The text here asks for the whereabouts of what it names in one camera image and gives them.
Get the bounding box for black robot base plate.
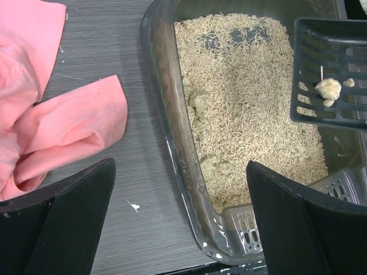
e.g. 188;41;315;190
182;261;268;275

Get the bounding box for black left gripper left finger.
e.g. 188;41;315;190
1;158;116;274

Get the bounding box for beige cat litter pellets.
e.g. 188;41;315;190
175;13;328;212

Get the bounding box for beige litter clump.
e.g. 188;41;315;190
315;65;342;108

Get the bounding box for grey plastic litter box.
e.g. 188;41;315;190
139;0;367;266

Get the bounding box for black slotted litter scoop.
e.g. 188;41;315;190
290;17;366;131

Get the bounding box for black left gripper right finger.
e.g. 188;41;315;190
246;161;366;274

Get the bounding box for pink cloth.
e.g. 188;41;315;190
1;1;128;201

